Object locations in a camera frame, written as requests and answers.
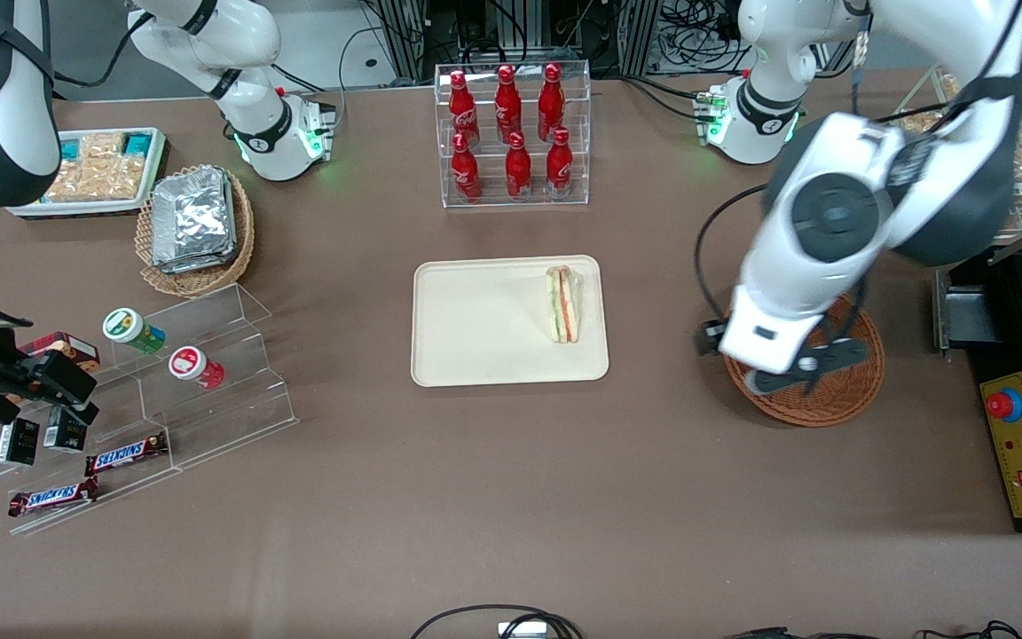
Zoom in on triangle sandwich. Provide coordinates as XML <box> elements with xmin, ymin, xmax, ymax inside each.
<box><xmin>545</xmin><ymin>265</ymin><xmax>584</xmax><ymax>344</ymax></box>

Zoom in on silver foil pouch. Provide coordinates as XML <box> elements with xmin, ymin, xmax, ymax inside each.
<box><xmin>154</xmin><ymin>240</ymin><xmax>239</xmax><ymax>275</ymax></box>
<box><xmin>151</xmin><ymin>169</ymin><xmax>235</xmax><ymax>264</ymax></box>

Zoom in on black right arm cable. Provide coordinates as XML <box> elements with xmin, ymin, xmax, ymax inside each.
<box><xmin>48</xmin><ymin>11</ymin><xmax>155</xmax><ymax>90</ymax></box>

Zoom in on small black box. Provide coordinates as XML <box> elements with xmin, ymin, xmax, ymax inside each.
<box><xmin>0</xmin><ymin>417</ymin><xmax>41</xmax><ymax>468</ymax></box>
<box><xmin>43</xmin><ymin>406</ymin><xmax>89</xmax><ymax>453</ymax></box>

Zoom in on red cola bottle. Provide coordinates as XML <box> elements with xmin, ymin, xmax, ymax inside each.
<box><xmin>538</xmin><ymin>63</ymin><xmax>565</xmax><ymax>141</ymax></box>
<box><xmin>451</xmin><ymin>133</ymin><xmax>483</xmax><ymax>203</ymax></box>
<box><xmin>546</xmin><ymin>128</ymin><xmax>574</xmax><ymax>198</ymax></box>
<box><xmin>449</xmin><ymin>71</ymin><xmax>481</xmax><ymax>148</ymax></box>
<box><xmin>506</xmin><ymin>131</ymin><xmax>533</xmax><ymax>200</ymax></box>
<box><xmin>495</xmin><ymin>64</ymin><xmax>523</xmax><ymax>143</ymax></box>

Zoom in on black thin cable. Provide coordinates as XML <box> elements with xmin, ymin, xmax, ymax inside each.
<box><xmin>724</xmin><ymin>620</ymin><xmax>1022</xmax><ymax>639</ymax></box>

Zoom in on clear acrylic bottle rack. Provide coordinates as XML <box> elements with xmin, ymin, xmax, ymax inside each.
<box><xmin>436</xmin><ymin>60</ymin><xmax>592</xmax><ymax>209</ymax></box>

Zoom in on clear acrylic stepped stand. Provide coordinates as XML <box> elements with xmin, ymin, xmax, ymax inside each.
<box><xmin>0</xmin><ymin>282</ymin><xmax>299</xmax><ymax>538</ymax></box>

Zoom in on green cup white lid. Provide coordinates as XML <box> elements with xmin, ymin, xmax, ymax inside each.
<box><xmin>103</xmin><ymin>308</ymin><xmax>167</xmax><ymax>355</ymax></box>

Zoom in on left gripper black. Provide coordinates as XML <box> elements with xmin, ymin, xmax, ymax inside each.
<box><xmin>696</xmin><ymin>318</ymin><xmax>731</xmax><ymax>358</ymax></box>

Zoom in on grey metal bracket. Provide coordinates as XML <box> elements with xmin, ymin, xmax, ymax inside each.
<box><xmin>932</xmin><ymin>269</ymin><xmax>1007</xmax><ymax>357</ymax></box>

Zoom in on light wicker basket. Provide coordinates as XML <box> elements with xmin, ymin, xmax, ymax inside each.
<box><xmin>135</xmin><ymin>164</ymin><xmax>256</xmax><ymax>297</ymax></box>

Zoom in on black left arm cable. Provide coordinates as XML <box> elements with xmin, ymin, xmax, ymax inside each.
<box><xmin>694</xmin><ymin>181</ymin><xmax>774</xmax><ymax>329</ymax></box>

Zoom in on aluminium frame post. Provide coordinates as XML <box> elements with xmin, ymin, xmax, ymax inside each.
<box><xmin>376</xmin><ymin>0</ymin><xmax>428</xmax><ymax>83</ymax></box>
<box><xmin>617</xmin><ymin>0</ymin><xmax>664</xmax><ymax>77</ymax></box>

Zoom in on red cup white lid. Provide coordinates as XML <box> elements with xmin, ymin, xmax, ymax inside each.
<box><xmin>168</xmin><ymin>346</ymin><xmax>226</xmax><ymax>391</ymax></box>

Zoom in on black looped cable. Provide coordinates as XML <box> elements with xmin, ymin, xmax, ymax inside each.
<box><xmin>409</xmin><ymin>604</ymin><xmax>585</xmax><ymax>639</ymax></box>

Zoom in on brown wicker basket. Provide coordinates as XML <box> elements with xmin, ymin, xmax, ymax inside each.
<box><xmin>720</xmin><ymin>293</ymin><xmax>885</xmax><ymax>428</ymax></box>

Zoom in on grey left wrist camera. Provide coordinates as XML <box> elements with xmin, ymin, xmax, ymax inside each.
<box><xmin>744</xmin><ymin>340</ymin><xmax>869</xmax><ymax>398</ymax></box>

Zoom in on cream plastic tray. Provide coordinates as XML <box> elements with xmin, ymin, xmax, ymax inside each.
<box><xmin>412</xmin><ymin>256</ymin><xmax>609</xmax><ymax>388</ymax></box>

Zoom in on red brown snack box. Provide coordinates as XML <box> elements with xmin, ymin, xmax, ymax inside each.
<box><xmin>19</xmin><ymin>332</ymin><xmax>102</xmax><ymax>375</ymax></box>

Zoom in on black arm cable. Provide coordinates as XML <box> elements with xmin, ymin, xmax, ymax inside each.
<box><xmin>48</xmin><ymin>11</ymin><xmax>155</xmax><ymax>90</ymax></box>
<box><xmin>694</xmin><ymin>181</ymin><xmax>774</xmax><ymax>329</ymax></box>

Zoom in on cracker snack bags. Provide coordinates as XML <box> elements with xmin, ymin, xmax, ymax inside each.
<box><xmin>43</xmin><ymin>133</ymin><xmax>150</xmax><ymax>202</ymax></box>

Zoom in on white snack tray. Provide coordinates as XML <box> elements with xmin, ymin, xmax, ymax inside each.
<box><xmin>5</xmin><ymin>127</ymin><xmax>168</xmax><ymax>218</ymax></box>

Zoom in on brown snickers bar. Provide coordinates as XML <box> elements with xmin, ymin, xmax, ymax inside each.
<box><xmin>7</xmin><ymin>477</ymin><xmax>100</xmax><ymax>518</ymax></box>
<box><xmin>85</xmin><ymin>432</ymin><xmax>169</xmax><ymax>477</ymax></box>

